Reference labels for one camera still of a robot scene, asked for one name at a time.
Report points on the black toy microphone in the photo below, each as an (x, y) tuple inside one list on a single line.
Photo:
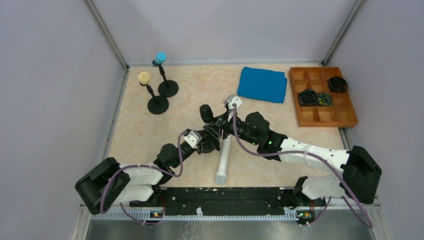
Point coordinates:
[(210, 123)]

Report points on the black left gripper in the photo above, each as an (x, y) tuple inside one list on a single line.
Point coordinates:
[(205, 139)]

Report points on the blue folded cloth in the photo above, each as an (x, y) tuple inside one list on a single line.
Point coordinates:
[(262, 85)]

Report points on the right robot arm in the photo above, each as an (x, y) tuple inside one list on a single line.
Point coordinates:
[(352, 172)]

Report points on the yellow toy microphone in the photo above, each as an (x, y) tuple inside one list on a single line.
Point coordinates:
[(144, 78)]

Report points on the wooden compartment tray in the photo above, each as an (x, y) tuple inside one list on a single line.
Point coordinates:
[(321, 98)]

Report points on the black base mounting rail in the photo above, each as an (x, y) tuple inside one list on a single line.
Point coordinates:
[(227, 201)]

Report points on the black mic stand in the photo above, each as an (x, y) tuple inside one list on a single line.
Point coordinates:
[(215, 143), (158, 104), (167, 88)]

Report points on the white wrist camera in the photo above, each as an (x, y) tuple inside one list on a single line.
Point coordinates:
[(231, 102), (193, 138)]

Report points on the blue toy microphone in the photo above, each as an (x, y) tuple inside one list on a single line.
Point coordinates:
[(159, 59)]

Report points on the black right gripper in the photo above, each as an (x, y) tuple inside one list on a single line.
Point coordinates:
[(224, 124)]

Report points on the white toy microphone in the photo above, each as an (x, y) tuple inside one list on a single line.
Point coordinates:
[(221, 173)]

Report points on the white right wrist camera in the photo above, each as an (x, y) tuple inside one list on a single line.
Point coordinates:
[(231, 102)]

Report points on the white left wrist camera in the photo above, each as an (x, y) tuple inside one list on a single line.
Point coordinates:
[(193, 138)]

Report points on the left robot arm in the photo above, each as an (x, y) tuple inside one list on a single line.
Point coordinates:
[(111, 183)]

